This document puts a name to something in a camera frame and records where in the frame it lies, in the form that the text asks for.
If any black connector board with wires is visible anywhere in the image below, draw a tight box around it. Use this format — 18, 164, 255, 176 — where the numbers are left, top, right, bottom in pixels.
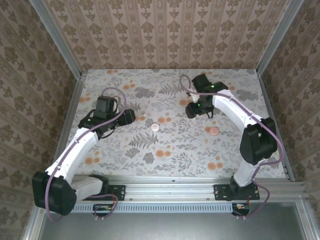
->
231, 202, 251, 217
92, 203, 116, 218

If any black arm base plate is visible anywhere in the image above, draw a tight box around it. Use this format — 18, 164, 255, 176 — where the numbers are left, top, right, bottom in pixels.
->
99, 184, 126, 202
213, 184, 261, 202

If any grey metal sheet panel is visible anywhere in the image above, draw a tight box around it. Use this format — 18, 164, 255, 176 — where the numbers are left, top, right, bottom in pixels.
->
37, 202, 312, 240

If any aluminium mounting rail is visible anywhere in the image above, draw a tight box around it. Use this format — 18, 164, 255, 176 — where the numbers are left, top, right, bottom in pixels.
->
72, 175, 306, 203

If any aluminium lower frame rail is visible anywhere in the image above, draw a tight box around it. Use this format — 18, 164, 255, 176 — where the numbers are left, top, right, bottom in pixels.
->
296, 199, 316, 240
22, 207, 48, 240

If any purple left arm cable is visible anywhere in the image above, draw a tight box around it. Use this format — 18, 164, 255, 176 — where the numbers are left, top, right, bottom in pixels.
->
45, 87, 127, 222

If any aluminium table side rail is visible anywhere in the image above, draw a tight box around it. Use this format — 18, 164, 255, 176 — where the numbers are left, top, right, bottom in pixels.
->
46, 71, 88, 183
256, 69, 296, 183

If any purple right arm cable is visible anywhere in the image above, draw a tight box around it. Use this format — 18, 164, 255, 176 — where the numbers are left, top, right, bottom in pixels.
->
179, 74, 285, 219

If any grey slotted cable duct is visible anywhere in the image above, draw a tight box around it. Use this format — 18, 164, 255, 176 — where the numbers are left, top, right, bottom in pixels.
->
73, 202, 234, 214

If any floral patterned tablecloth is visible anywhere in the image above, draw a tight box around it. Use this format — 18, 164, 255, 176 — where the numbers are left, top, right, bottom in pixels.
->
61, 68, 287, 177

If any aluminium frame post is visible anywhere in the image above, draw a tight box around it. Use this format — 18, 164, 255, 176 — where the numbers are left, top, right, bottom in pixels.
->
256, 0, 305, 76
29, 0, 83, 79

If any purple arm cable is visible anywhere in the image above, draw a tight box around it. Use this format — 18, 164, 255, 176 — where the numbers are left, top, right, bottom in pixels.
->
179, 74, 285, 219
45, 87, 127, 222

